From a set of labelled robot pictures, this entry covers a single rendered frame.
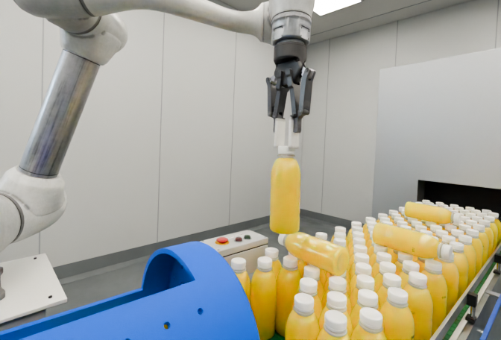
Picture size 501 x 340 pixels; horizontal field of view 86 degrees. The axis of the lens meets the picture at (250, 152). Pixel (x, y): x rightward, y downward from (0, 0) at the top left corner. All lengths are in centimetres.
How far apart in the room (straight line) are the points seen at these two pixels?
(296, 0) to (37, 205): 88
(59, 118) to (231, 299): 73
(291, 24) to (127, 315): 58
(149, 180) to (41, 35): 173
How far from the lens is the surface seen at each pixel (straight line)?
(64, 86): 94
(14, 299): 93
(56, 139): 97
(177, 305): 38
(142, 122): 336
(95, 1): 77
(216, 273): 42
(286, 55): 63
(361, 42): 526
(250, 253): 89
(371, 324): 61
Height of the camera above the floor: 140
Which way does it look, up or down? 2 degrees down
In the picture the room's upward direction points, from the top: 2 degrees clockwise
